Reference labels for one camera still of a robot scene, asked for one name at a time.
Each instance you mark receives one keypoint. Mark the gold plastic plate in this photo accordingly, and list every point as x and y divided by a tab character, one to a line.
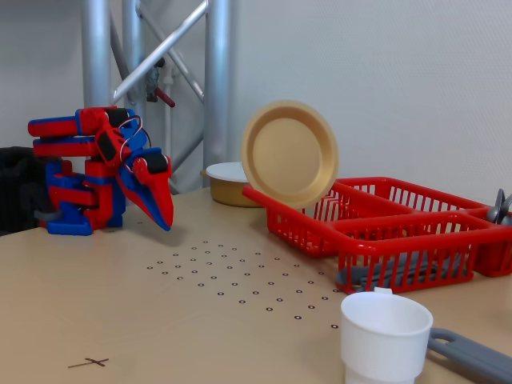
290	154

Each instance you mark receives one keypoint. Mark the grey plastic cutlery piece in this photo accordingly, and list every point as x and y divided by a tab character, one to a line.
401	262
352	277

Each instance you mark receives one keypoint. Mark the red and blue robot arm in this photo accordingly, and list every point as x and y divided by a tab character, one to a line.
56	128

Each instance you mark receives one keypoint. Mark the gold plastic pot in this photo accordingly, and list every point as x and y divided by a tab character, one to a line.
228	194

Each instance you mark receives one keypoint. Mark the grey plastic spoon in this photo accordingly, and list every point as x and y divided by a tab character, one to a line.
496	210

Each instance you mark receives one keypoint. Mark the silver metal truss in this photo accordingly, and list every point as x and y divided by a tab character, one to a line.
218	80

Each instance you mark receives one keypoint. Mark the black waste bin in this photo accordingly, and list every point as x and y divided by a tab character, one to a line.
20	188

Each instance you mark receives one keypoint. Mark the red blue gripper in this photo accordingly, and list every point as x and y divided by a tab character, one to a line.
147	185

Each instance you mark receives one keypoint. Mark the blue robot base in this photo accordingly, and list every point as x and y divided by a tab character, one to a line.
64	228

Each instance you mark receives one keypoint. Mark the white pot lid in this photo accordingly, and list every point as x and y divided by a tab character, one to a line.
226	171

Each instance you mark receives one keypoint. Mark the white plastic cup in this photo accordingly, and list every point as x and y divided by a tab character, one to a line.
384	340

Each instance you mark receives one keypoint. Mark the grey table clamp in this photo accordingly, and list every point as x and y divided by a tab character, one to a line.
46	216

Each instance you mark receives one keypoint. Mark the red plastic dish rack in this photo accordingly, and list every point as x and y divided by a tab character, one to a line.
392	236

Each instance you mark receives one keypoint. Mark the grey plastic fork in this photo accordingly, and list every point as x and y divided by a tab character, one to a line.
508	204

